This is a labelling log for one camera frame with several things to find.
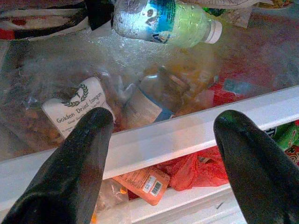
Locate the clear jar blue white label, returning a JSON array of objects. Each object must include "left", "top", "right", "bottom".
[{"left": 123, "top": 67, "right": 190, "bottom": 122}]

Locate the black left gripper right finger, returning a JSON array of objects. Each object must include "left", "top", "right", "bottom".
[{"left": 213, "top": 110, "right": 299, "bottom": 224}]

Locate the orange packet with barcode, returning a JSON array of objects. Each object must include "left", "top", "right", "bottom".
[{"left": 112, "top": 165, "right": 171, "bottom": 206}]

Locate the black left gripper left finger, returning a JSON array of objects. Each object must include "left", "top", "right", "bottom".
[{"left": 0, "top": 106, "right": 115, "bottom": 224}]

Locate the clear plastic bag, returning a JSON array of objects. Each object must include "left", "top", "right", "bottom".
[{"left": 94, "top": 179, "right": 132, "bottom": 224}]

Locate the red black white carton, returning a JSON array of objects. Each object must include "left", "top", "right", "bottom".
[{"left": 0, "top": 0, "right": 115, "bottom": 42}]

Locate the green printed packet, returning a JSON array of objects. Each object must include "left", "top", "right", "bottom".
[{"left": 263, "top": 120, "right": 299, "bottom": 167}]

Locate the clear plastic water bottle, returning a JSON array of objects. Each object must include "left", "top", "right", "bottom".
[{"left": 112, "top": 0, "right": 223, "bottom": 49}]

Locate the glass fridge shelf white trim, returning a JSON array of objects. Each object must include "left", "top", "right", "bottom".
[{"left": 0, "top": 14, "right": 299, "bottom": 212}]

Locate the white fridge drawer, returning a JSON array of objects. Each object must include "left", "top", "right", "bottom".
[{"left": 102, "top": 183, "right": 248, "bottom": 224}]

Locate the clear dried longan bag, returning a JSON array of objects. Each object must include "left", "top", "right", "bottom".
[{"left": 4, "top": 46, "right": 131, "bottom": 150}]

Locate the red plastic bag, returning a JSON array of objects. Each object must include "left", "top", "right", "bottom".
[{"left": 156, "top": 146, "right": 229, "bottom": 192}]

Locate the red packet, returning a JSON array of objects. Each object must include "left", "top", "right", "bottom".
[{"left": 207, "top": 77, "right": 257, "bottom": 108}]

